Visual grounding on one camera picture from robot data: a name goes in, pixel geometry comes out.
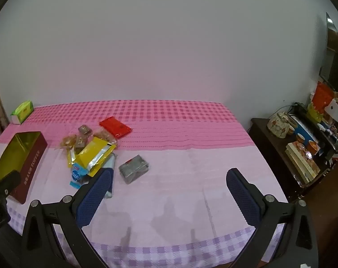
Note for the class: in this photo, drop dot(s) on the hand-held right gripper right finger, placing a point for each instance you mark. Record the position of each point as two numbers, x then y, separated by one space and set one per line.
241 198

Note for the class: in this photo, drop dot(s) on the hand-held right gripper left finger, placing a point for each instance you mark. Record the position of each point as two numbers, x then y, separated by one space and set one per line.
93 198

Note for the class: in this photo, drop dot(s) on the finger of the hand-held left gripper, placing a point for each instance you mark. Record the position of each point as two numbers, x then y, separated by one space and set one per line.
7 180

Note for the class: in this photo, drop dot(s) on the gold metal tin box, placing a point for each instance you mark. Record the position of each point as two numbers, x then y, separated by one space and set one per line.
29 167

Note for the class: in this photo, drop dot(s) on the blue and white snack packet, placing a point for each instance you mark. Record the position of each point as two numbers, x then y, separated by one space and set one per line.
76 176

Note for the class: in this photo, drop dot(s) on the light blue snack packet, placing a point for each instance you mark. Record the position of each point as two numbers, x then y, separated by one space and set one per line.
112 162

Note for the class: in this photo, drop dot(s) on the yellow foil snack packet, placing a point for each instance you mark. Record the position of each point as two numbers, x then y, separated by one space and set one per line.
95 153

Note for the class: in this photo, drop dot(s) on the yellow stick sachet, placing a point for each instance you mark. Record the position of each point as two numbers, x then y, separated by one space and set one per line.
71 157

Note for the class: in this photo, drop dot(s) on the grey foil snack packet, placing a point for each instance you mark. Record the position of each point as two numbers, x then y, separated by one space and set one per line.
133 169

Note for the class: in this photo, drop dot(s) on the small clear fried snack packet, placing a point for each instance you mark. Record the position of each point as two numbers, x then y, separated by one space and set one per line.
68 141

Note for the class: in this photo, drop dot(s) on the clear fried twist snack packet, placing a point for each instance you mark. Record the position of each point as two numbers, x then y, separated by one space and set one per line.
104 135

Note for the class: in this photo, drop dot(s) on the brown small snack packet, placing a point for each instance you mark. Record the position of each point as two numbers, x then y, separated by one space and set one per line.
81 141
85 130

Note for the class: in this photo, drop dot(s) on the dark wooden cabinet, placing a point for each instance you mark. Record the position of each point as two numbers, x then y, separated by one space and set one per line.
261 136

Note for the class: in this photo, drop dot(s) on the stack of books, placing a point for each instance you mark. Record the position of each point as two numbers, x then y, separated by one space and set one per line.
303 162

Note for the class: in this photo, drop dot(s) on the green tissue box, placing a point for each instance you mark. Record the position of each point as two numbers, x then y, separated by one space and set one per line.
24 110

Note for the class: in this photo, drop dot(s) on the red snack packet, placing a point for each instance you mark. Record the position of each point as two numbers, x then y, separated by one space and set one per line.
115 127

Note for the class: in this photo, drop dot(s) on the orange patterned cup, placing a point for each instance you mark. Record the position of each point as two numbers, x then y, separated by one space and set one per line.
313 148
300 138

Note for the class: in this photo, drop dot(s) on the pink checked tablecloth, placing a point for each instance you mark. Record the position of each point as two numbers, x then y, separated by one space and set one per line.
171 150

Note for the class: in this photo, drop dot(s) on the blue tray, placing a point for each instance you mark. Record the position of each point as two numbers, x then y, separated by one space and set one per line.
304 131

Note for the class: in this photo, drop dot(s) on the white envelope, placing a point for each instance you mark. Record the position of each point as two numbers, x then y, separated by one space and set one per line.
335 110

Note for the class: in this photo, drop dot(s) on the wall mirror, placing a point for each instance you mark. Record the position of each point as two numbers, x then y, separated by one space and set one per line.
336 61

